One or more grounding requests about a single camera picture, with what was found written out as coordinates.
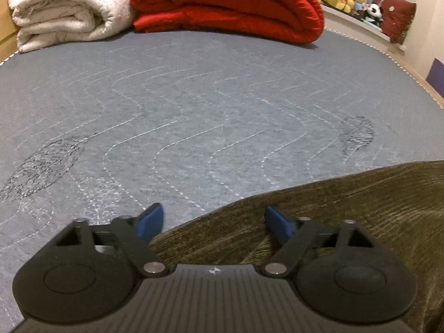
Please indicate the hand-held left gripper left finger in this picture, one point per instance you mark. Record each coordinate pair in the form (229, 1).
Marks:
(151, 220)

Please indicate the panda plush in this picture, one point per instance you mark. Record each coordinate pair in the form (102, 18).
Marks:
(374, 10)

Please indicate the white fleece blanket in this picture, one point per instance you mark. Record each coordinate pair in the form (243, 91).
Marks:
(62, 10)

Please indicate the white window sill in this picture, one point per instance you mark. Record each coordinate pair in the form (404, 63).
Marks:
(350, 24)

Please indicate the purple folder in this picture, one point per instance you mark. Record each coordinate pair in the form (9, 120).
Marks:
(436, 79)

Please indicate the red folded quilt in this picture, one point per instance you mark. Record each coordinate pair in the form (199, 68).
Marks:
(225, 3)

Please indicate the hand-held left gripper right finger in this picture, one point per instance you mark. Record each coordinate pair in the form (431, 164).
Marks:
(278, 222)

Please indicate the dark red cushion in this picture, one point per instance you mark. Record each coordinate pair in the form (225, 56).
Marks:
(395, 17)

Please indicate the grey quilted mattress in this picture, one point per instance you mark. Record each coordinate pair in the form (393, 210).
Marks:
(194, 111)

